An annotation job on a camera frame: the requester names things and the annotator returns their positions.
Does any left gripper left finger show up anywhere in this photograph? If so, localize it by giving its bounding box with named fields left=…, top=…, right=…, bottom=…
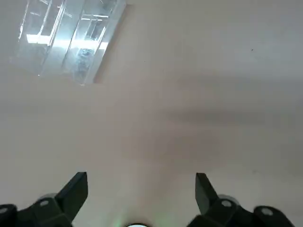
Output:
left=0, top=172, right=89, bottom=227

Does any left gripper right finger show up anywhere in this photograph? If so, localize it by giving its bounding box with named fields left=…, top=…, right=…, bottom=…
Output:
left=189, top=172, right=296, bottom=227

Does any clear acrylic stepped holder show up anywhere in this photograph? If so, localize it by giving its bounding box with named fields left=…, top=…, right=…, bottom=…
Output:
left=8, top=0, right=126, bottom=86

